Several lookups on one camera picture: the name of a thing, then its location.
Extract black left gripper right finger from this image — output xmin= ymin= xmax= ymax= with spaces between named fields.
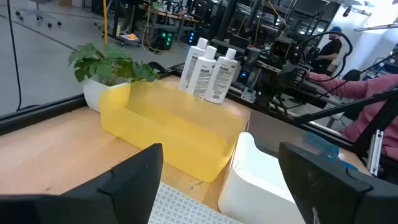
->
xmin=278 ymin=141 xmax=398 ymax=224

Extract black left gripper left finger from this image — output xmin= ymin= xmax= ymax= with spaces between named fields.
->
xmin=0 ymin=142 xmax=164 ymax=224

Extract blue kitchen sponge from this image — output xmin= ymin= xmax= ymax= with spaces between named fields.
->
xmin=306 ymin=132 xmax=358 ymax=171

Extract white plastic bottle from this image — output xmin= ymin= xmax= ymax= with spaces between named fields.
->
xmin=204 ymin=48 xmax=239 ymax=105
xmin=178 ymin=37 xmax=208 ymax=93
xmin=187 ymin=45 xmax=218 ymax=99

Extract grey waffle cloth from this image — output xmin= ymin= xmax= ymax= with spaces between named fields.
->
xmin=148 ymin=182 xmax=243 ymax=224

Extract person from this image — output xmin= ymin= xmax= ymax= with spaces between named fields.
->
xmin=307 ymin=73 xmax=398 ymax=162
xmin=313 ymin=26 xmax=343 ymax=75

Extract white plastic bin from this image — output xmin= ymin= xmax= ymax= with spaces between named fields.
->
xmin=217 ymin=132 xmax=307 ymax=224

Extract black equipment rack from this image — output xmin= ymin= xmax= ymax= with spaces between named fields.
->
xmin=211 ymin=0 xmax=343 ymax=63

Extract yellow translucent plastic bin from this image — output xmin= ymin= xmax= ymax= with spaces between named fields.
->
xmin=99 ymin=80 xmax=247 ymax=184

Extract black computer green lights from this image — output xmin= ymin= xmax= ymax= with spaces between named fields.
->
xmin=154 ymin=27 xmax=175 ymax=50

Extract wooden top workbench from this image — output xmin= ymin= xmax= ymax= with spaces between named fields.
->
xmin=110 ymin=0 xmax=203 ymax=52

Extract green plant in white pot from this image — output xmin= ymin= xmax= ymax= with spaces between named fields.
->
xmin=67 ymin=42 xmax=160 ymax=113

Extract grey office chair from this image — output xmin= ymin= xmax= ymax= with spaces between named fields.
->
xmin=14 ymin=0 xmax=63 ymax=29

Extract black aluminium rig frame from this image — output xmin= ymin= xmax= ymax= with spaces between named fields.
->
xmin=0 ymin=62 xmax=398 ymax=184

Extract thin black cable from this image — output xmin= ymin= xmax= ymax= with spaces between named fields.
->
xmin=6 ymin=0 xmax=23 ymax=112

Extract yellow hanging cable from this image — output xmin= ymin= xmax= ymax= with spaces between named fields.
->
xmin=103 ymin=0 xmax=109 ymax=46

